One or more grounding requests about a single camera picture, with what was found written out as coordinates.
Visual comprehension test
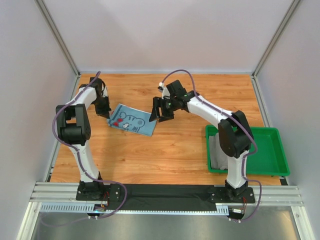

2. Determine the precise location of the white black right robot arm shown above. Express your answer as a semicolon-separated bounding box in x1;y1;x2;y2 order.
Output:
149;80;254;198

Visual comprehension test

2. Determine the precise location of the aluminium frame post right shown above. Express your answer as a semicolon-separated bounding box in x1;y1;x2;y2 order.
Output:
251;0;301;78

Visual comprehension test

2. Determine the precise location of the grey terry towel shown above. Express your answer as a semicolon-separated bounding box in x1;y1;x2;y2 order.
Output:
209;133;228;170

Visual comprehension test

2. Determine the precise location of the blue patterned towel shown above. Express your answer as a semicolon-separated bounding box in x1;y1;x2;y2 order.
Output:
107;104;157;137

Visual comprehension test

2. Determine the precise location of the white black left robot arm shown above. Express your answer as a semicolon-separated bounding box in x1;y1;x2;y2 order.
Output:
52;76;111;201

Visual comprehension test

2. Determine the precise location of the green plastic tray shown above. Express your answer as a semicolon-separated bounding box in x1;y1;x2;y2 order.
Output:
204;125;292;176

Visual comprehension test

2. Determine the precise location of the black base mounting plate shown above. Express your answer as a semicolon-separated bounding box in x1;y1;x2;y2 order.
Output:
75;182;256;212

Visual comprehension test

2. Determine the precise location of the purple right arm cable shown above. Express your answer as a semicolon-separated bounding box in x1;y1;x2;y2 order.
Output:
161;69;263;224

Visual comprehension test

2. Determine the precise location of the aluminium frame post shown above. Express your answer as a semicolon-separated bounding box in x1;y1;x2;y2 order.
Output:
251;0;301;78
34;0;81;77

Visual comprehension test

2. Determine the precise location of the aluminium front rail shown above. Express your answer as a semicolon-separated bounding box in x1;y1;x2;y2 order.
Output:
30;182;304;216

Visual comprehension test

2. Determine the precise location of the aluminium frame post left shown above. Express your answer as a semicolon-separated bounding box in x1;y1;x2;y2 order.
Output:
34;0;81;77

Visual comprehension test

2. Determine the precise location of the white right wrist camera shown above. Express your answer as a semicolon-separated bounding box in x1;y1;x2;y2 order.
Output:
158;82;170;98

